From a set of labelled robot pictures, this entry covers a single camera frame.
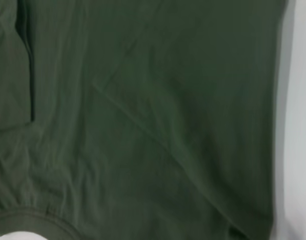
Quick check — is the dark green t-shirt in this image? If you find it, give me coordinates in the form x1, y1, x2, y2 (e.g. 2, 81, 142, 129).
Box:
0, 0, 297, 240

